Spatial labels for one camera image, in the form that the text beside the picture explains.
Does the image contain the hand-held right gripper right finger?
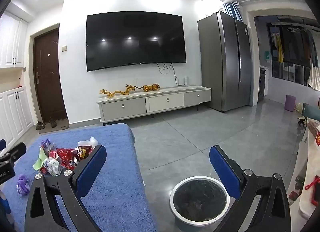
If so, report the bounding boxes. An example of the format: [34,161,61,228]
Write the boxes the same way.
[209,145,292,232]

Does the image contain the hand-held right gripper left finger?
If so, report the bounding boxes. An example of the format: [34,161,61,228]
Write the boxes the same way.
[24,144,107,232]

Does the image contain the red yellow snack bag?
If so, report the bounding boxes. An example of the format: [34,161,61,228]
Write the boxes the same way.
[77,144,94,161]

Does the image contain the purple wrapper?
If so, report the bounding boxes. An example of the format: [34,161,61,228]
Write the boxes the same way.
[16,174,32,195]
[40,139,57,151]

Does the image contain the red foil wrapper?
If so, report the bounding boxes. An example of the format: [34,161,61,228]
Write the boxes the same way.
[56,148,79,170]

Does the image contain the green paper scrap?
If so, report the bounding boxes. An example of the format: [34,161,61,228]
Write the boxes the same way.
[34,147,49,171]

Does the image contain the white rimmed trash bin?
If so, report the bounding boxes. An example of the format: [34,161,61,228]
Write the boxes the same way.
[170,176,230,224]

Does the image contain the white blue packet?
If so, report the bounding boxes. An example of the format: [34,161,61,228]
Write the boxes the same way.
[44,157,62,175]

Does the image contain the blue fluffy blanket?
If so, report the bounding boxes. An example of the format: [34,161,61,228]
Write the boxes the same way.
[0,123,144,232]

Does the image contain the white base cabinet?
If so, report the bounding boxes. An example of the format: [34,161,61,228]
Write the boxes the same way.
[0,87,34,147]

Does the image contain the brown doormat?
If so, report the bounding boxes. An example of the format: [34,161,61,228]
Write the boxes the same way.
[37,118,70,134]

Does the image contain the white grey television stand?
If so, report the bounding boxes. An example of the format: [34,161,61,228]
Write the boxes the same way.
[97,85,212,125]

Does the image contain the gold dragon figurine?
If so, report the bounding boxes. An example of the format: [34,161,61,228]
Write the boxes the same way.
[100,85,140,99]

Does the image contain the brown entrance door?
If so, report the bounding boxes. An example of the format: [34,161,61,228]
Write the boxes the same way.
[33,28,68,124]

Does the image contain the white side table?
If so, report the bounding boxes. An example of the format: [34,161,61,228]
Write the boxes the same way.
[287,117,320,220]

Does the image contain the red plastic hook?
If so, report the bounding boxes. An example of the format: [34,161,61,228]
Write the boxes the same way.
[305,176,320,206]

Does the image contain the purple stool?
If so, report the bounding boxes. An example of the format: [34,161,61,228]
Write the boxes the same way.
[284,95,297,111]

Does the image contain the red label box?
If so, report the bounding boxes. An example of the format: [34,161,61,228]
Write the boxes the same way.
[307,119,320,147]

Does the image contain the gold tiger figurine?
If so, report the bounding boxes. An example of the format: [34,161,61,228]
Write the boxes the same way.
[140,84,160,92]

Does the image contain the grey double-door refrigerator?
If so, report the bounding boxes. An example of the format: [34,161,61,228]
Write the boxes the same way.
[197,11,252,113]

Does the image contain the teal sofa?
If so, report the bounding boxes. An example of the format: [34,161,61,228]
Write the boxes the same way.
[301,103,320,118]

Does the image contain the white hanging cloth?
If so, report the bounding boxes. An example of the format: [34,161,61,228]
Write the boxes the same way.
[307,66,320,89]

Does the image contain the yellow hanging garment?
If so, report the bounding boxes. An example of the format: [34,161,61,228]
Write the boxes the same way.
[272,33,284,64]

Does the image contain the dark hanging clothes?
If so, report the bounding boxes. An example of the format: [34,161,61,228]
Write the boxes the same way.
[282,26,320,68]

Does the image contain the blue curtain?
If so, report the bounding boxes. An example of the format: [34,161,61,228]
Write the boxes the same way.
[222,1,243,23]

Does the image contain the white wall cabinet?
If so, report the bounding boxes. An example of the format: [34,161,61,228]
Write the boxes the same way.
[0,11,28,69]

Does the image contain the black television cable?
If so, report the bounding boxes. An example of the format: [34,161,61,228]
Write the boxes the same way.
[157,63,179,85]

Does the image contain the black wall television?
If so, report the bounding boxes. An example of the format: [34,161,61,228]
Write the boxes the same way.
[86,12,187,72]

